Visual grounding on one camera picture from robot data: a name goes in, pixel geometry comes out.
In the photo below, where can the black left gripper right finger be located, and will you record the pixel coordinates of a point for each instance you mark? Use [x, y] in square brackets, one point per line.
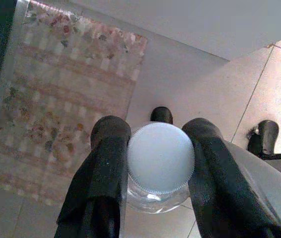
[220, 188]

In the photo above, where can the black robot left foot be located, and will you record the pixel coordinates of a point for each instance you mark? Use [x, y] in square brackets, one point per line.
[161, 114]

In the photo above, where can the floral patterned rug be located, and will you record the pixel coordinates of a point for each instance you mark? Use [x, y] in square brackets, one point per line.
[56, 86]

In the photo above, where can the clear bottle with white cap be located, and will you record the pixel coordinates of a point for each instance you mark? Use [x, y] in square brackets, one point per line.
[160, 156]

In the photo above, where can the black robot foot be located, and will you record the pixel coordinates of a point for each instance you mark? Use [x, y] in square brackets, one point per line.
[161, 114]
[267, 136]

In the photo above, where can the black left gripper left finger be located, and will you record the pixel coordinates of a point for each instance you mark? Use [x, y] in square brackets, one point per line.
[98, 178]

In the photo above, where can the silver robot left leg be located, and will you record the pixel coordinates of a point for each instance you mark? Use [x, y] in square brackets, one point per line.
[274, 193]

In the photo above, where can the black robot right foot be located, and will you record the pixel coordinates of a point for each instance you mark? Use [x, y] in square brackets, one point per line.
[267, 136]

